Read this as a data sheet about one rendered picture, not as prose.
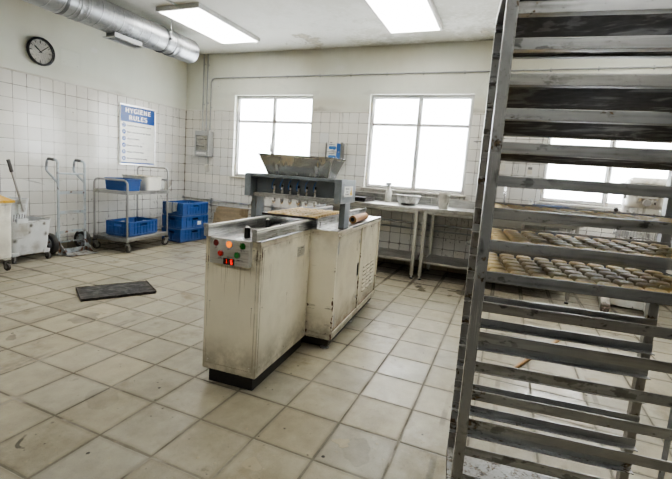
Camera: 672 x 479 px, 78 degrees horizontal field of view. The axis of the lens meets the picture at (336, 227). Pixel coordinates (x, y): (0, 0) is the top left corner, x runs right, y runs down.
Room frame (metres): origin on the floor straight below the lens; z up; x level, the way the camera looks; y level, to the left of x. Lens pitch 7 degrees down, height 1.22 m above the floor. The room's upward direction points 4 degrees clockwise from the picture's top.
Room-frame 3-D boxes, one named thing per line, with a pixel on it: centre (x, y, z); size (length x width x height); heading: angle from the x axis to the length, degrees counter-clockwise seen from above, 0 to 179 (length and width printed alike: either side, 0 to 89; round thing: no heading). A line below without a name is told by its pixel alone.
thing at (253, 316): (2.49, 0.43, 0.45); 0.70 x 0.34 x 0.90; 162
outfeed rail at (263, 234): (3.03, 0.10, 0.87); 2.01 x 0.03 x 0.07; 162
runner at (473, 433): (1.46, -0.82, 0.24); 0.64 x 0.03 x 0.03; 74
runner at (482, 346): (1.46, -0.82, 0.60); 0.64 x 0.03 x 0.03; 74
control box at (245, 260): (2.14, 0.54, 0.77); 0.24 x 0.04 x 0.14; 72
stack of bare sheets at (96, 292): (3.68, 1.98, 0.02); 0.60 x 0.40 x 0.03; 128
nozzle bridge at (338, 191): (2.97, 0.27, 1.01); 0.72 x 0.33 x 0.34; 72
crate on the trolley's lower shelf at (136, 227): (5.68, 2.82, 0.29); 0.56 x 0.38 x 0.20; 166
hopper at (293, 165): (2.97, 0.27, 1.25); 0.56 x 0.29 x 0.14; 72
